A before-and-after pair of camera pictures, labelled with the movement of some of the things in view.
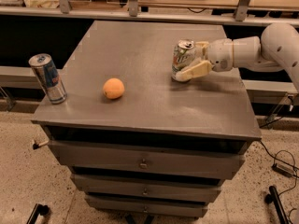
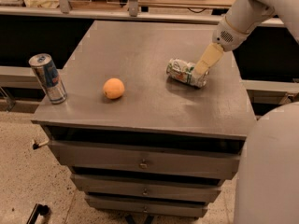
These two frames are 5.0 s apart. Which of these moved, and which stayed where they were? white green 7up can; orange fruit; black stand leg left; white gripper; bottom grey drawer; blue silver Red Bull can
Moved: white green 7up can; white gripper
Stayed: orange fruit; blue silver Red Bull can; bottom grey drawer; black stand leg left
